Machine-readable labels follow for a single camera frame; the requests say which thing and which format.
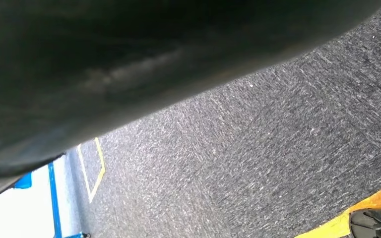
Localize yellow floor tape square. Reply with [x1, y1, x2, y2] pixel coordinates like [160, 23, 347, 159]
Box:
[294, 186, 381, 238]

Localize black floor object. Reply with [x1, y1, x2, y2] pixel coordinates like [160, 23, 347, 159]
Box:
[348, 207, 381, 238]

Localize blue metal shelf rack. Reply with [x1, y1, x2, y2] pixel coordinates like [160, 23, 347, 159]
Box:
[13, 161, 91, 238]

